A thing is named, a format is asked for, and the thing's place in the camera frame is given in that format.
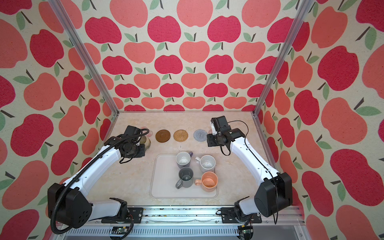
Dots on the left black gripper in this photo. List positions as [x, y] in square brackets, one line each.
[141, 154]

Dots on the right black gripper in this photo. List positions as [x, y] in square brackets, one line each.
[209, 140]

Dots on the cream ceramic mug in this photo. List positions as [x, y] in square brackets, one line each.
[146, 142]

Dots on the grey woven round coaster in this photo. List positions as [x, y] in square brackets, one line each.
[200, 135]

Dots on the white ceramic mug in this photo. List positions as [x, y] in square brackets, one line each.
[207, 163]

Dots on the brown wooden round coaster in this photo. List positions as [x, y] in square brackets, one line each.
[163, 136]

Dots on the tan rattan round coaster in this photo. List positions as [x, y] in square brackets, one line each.
[180, 135]

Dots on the lavender ceramic mug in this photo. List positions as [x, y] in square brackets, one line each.
[183, 159]

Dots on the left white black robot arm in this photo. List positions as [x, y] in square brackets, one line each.
[67, 202]

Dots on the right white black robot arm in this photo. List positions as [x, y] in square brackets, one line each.
[274, 189]

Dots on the beige rectangular tray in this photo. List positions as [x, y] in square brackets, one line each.
[165, 177]

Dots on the salmon pink ceramic mug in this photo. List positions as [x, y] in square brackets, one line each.
[208, 182]

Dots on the dark grey ceramic mug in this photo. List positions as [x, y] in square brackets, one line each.
[186, 178]

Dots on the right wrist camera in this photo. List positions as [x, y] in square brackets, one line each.
[219, 125]

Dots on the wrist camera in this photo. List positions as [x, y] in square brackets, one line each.
[219, 125]
[132, 132]

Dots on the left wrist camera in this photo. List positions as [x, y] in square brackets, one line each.
[132, 132]

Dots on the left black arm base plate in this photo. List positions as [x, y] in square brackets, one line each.
[135, 214]

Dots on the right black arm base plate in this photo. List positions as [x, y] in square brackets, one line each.
[229, 216]

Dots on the front aluminium frame rail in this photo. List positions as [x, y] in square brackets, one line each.
[192, 223]

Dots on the right aluminium frame post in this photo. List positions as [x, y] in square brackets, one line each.
[298, 21]

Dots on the aluminium frame post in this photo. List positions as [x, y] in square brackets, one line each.
[298, 21]
[71, 31]

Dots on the left aluminium frame post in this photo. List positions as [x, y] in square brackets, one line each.
[71, 31]

